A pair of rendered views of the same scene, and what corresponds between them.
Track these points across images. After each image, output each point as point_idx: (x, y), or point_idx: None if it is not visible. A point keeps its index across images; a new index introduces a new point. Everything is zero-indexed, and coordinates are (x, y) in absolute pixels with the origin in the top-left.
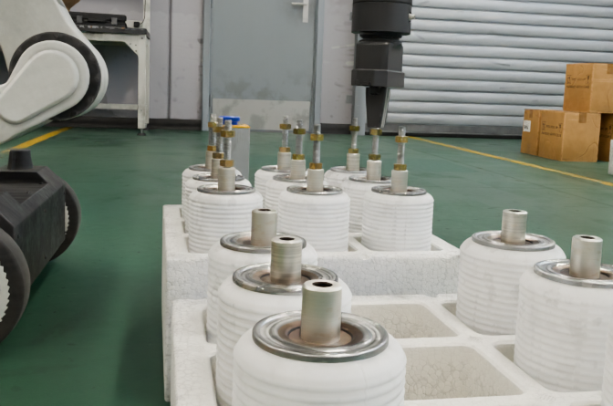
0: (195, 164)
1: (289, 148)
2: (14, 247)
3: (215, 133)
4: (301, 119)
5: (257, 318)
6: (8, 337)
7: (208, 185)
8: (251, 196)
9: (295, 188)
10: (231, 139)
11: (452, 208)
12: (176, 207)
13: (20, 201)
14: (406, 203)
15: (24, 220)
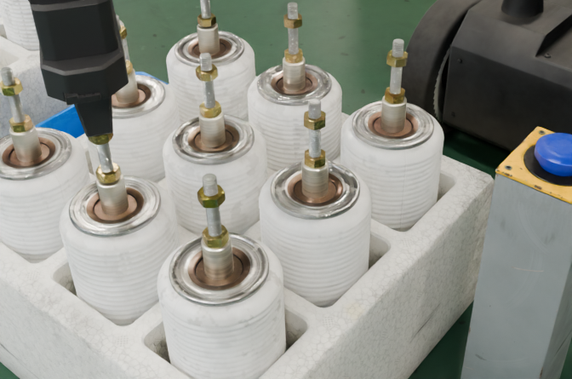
0: (431, 119)
1: (304, 157)
2: (419, 51)
3: (391, 73)
4: (200, 54)
5: None
6: (469, 159)
7: (240, 46)
8: (169, 53)
9: (148, 83)
10: None
11: None
12: (456, 175)
13: (561, 63)
14: None
15: (494, 61)
